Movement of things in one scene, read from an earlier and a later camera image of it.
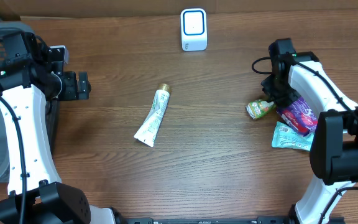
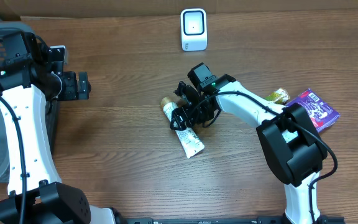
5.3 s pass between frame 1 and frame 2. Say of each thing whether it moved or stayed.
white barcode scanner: stayed
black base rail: stayed
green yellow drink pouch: moved
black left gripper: stayed
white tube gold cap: moved
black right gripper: moved
